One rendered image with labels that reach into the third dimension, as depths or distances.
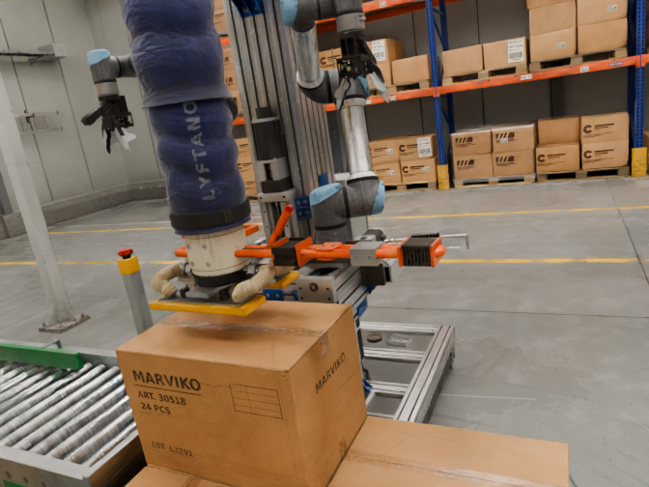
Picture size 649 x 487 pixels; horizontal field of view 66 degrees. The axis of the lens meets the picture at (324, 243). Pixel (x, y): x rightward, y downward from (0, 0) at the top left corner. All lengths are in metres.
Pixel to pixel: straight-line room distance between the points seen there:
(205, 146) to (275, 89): 0.70
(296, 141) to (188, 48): 0.76
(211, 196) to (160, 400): 0.62
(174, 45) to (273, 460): 1.08
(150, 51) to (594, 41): 7.30
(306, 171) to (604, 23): 6.66
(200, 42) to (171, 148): 0.27
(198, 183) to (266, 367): 0.50
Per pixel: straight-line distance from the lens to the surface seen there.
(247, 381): 1.34
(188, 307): 1.43
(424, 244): 1.16
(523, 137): 8.18
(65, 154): 12.80
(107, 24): 13.68
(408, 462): 1.56
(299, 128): 1.94
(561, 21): 8.22
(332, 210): 1.74
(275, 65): 1.98
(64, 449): 2.07
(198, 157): 1.34
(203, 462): 1.63
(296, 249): 1.28
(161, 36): 1.35
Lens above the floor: 1.53
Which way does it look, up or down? 15 degrees down
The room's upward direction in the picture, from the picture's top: 9 degrees counter-clockwise
